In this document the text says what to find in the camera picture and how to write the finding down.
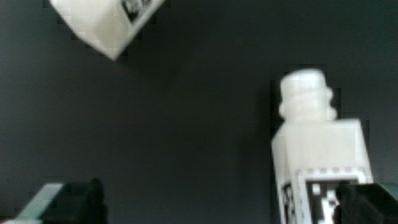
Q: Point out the white table leg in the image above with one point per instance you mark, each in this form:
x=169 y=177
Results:
x=319 y=150
x=105 y=21

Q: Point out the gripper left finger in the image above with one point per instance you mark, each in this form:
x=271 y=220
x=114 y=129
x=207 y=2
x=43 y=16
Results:
x=68 y=203

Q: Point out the white table leg behind tabletop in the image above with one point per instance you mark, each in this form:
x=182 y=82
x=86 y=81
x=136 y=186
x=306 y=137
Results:
x=105 y=21

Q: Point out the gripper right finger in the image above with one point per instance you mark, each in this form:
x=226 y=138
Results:
x=368 y=204

